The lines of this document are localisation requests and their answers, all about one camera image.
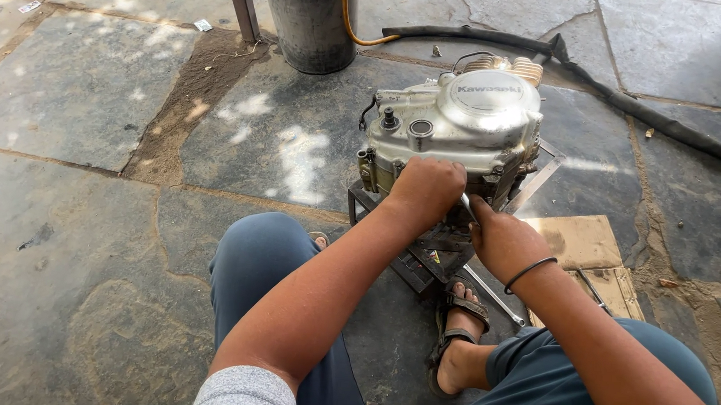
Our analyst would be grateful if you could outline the black wrist bangle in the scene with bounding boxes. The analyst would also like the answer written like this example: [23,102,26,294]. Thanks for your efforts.
[504,254,559,298]

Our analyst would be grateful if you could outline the brown cardboard sheet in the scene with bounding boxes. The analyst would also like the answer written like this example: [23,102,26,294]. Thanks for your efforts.
[520,211,627,274]

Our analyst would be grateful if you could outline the orange hose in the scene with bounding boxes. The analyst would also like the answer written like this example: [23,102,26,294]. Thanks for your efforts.
[338,0,404,49]

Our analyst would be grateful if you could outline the person's legs in blue trousers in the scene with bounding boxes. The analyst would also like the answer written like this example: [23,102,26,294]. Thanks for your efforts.
[202,209,721,405]

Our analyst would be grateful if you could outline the silver motorcycle engine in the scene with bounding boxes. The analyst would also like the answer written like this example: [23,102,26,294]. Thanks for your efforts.
[354,47,548,214]

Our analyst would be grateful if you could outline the brown strap sandal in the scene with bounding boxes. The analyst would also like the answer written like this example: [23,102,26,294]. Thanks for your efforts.
[426,275,494,401]

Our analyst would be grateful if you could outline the grey metal bucket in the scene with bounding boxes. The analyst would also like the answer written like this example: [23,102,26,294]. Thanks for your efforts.
[256,0,361,77]

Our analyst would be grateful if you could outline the black metal engine stand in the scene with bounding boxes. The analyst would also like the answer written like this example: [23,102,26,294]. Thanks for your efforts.
[342,128,567,307]

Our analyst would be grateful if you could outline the person's right hand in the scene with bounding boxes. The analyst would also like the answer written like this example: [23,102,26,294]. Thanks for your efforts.
[462,194,557,288]

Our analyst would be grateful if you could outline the brown metal post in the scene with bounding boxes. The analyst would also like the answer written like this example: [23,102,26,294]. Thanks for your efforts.
[221,0,264,44]

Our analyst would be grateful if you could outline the black rubber hose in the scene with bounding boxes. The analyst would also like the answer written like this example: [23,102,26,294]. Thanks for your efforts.
[375,22,721,173]

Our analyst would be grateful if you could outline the long silver spanner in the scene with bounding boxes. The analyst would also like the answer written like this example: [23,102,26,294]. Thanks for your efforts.
[459,263,529,328]

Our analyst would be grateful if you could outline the silver wrench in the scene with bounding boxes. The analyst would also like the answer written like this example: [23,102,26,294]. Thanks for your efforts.
[458,192,480,225]

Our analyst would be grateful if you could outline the grey shirt sleeve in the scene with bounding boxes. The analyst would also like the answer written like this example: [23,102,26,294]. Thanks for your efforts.
[190,363,300,405]

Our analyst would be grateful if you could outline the person's left hand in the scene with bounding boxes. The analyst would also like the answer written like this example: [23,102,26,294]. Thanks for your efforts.
[387,155,469,220]

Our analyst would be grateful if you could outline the slim metal tool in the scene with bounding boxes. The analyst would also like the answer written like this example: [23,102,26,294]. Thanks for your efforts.
[573,268,615,318]

